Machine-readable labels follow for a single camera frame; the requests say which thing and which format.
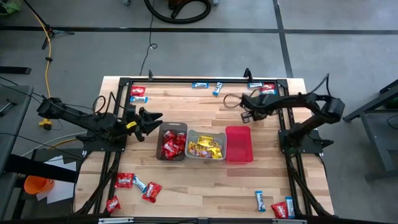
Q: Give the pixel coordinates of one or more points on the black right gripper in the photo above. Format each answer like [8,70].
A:
[261,104]

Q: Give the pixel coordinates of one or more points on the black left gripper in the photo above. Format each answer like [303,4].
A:
[129,126]

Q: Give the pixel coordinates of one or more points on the dark translucent plastic bin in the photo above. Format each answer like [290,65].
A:
[172,127]

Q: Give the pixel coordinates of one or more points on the blue snack bar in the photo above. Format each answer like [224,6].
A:
[200,85]
[139,99]
[255,84]
[140,184]
[289,207]
[217,88]
[260,201]
[268,92]

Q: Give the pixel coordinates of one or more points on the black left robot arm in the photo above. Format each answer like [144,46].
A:
[77,118]

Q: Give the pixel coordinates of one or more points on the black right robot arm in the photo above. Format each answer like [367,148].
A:
[332,109]

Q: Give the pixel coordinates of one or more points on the red translucent plastic bin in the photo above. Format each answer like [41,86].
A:
[239,146]

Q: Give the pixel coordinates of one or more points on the light grey plastic bin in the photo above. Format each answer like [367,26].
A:
[191,134]

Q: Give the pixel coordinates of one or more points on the white paper sheets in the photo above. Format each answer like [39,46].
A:
[60,193]

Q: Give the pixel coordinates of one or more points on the black stand beam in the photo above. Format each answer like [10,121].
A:
[40,169]

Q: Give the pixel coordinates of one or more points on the grey caster wheel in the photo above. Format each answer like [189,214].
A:
[215,2]
[126,2]

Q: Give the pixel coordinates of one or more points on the orange bucket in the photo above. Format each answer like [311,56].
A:
[37,184]

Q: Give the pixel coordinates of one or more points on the dark grey metal stand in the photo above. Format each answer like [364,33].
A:
[377,140]

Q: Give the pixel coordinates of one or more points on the dark grey desk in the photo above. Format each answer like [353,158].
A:
[18,99]

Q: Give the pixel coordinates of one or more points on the black tripod stand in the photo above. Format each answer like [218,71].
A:
[51,31]

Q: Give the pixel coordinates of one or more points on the black flat bar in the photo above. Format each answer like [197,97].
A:
[15,70]

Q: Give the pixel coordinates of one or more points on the grey tool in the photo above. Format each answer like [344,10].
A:
[6,107]

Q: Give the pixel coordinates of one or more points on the green fabric object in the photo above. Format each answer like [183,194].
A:
[7,7]

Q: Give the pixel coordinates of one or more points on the black aluminium rig frame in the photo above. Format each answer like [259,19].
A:
[174,80]

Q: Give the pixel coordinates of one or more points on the silver bracket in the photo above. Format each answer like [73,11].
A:
[289,221]
[115,220]

